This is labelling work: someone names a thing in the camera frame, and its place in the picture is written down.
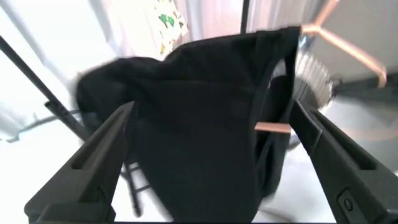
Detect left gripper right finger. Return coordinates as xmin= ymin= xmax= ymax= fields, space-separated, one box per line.
xmin=289 ymin=99 xmax=398 ymax=224

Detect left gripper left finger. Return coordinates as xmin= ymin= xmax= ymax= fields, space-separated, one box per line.
xmin=24 ymin=101 xmax=136 ymax=224

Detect black garment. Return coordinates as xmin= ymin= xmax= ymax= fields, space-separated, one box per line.
xmin=75 ymin=26 xmax=302 ymax=223

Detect pink clothes hanger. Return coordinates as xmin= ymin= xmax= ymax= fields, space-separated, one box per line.
xmin=254 ymin=0 xmax=388 ymax=134

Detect cream printed garment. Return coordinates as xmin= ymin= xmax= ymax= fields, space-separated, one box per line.
xmin=154 ymin=0 xmax=190 ymax=57

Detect black clothes rack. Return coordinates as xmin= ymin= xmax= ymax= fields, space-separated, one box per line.
xmin=0 ymin=0 xmax=251 ymax=218

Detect white laundry basket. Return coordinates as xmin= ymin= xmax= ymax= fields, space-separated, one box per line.
xmin=292 ymin=51 xmax=335 ymax=111

